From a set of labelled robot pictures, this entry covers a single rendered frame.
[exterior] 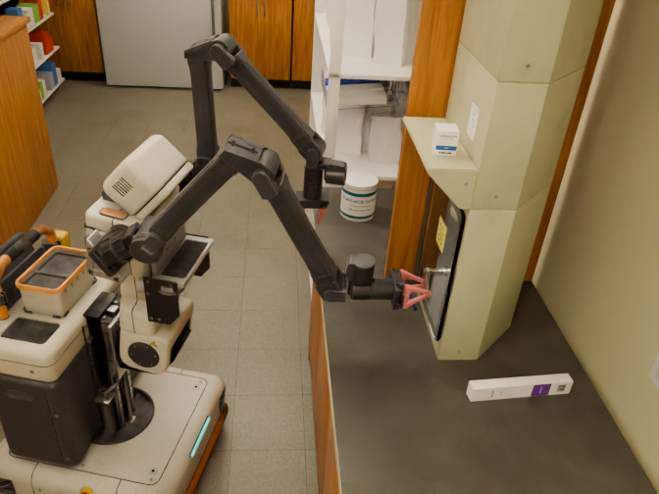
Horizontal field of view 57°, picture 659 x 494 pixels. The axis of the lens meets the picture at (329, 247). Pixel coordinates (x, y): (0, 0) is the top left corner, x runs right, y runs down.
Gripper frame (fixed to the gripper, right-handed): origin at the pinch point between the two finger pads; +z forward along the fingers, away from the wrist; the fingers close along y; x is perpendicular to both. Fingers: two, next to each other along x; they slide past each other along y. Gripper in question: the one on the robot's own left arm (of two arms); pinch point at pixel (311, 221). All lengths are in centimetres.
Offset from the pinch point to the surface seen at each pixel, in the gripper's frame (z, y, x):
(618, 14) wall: -68, 76, -7
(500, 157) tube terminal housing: -44, 38, -46
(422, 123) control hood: -41, 26, -19
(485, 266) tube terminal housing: -15, 40, -46
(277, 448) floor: 110, -9, 1
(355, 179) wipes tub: 1.1, 17.8, 32.0
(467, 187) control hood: -37, 31, -46
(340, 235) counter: 16.0, 12.1, 17.4
